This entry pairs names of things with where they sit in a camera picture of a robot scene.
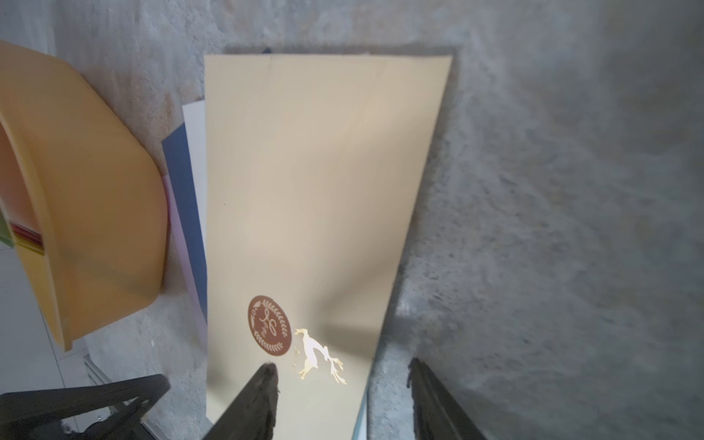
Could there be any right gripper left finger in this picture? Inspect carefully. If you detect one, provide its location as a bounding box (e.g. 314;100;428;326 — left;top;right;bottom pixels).
203;363;279;440

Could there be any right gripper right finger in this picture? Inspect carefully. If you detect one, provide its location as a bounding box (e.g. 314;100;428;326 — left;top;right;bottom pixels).
407;357;487;440

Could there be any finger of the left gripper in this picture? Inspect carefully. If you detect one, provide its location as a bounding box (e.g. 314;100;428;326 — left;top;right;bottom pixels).
1;374;170;439

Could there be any light blue envelope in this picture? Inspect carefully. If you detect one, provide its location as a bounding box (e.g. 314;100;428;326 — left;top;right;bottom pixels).
352;394;368;440

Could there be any purple envelope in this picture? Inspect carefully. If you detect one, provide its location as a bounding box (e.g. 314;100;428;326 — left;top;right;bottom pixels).
162;174;207;351

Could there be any light green envelope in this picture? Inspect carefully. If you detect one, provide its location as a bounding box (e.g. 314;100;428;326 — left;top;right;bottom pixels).
0;212;15;248

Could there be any yellow storage tray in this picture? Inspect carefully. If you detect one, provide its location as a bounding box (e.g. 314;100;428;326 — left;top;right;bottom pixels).
1;42;168;349

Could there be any tan envelope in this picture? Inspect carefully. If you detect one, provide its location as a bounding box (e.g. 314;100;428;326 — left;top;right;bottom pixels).
205;54;452;439

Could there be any navy blue envelope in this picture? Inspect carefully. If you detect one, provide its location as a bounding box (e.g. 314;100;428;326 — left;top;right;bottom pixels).
161;124;207;322

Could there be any yellow envelope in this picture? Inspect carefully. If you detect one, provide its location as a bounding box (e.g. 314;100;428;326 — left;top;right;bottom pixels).
15;236;45;255

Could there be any red envelope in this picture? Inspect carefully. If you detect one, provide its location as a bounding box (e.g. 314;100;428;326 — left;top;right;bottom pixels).
10;222;43;248

